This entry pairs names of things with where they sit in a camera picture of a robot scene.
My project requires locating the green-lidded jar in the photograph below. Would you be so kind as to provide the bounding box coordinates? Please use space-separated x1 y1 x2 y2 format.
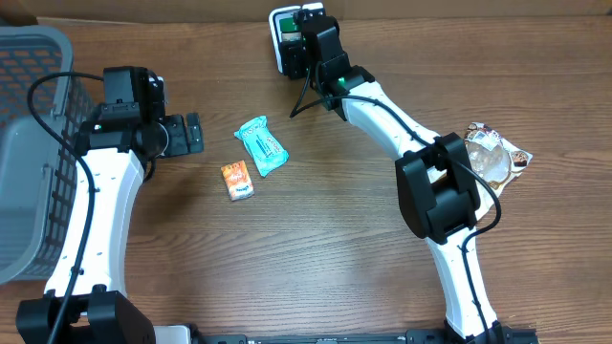
278 14 301 42

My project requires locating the orange small packet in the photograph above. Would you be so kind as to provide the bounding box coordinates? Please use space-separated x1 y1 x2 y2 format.
221 161 254 201

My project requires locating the teal long snack packet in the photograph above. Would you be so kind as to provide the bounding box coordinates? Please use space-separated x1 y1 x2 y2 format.
234 116 289 178

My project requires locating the beige brown snack pouch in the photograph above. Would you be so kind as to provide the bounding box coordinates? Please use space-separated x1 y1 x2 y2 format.
464 122 533 197

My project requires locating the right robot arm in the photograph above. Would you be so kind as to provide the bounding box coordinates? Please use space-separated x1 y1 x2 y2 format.
269 3 504 343

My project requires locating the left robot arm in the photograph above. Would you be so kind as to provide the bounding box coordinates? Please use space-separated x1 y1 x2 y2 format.
15 66 204 343

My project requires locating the white barcode scanner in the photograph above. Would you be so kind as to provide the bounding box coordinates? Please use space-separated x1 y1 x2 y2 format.
268 2 325 74

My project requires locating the grey plastic shopping basket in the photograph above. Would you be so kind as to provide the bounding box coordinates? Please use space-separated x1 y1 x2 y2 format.
1 26 94 283

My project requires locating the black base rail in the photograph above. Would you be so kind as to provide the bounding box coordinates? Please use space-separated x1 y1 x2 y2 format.
198 326 539 344

